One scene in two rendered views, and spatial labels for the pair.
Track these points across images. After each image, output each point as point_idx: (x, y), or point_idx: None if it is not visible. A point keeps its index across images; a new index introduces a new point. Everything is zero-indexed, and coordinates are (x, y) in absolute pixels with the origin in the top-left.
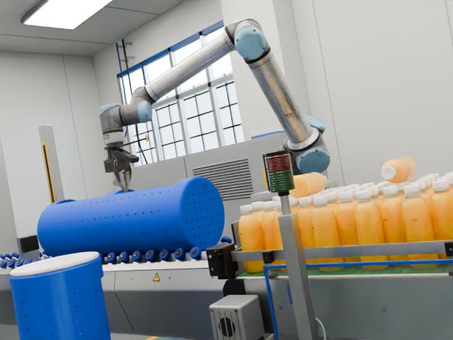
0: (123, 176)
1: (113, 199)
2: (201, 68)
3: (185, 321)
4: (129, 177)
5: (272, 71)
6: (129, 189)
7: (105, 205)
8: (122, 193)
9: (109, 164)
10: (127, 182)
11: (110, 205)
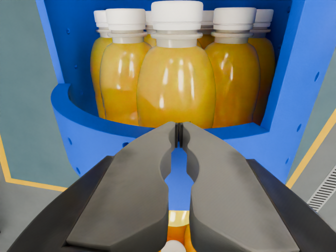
0: (208, 191)
1: (311, 87)
2: None
3: None
4: (117, 175)
5: None
6: (133, 135)
7: (308, 118)
8: (304, 41)
9: None
10: (156, 143)
11: (324, 76)
